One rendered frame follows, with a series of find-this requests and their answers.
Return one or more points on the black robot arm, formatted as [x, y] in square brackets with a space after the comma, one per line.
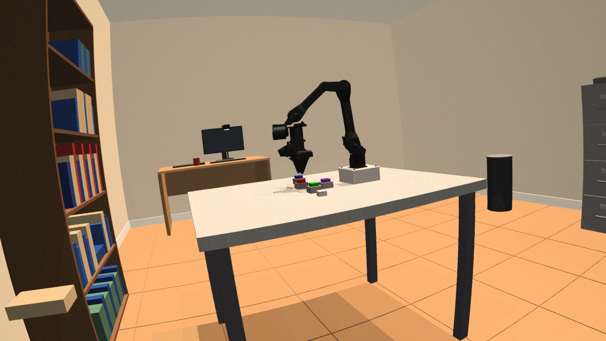
[350, 141]

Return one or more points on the red button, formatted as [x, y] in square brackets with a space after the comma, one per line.
[300, 184]

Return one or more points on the green button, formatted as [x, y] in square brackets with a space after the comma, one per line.
[313, 187]

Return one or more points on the blue button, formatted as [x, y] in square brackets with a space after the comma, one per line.
[297, 177]

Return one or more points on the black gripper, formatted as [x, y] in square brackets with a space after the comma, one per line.
[301, 156]

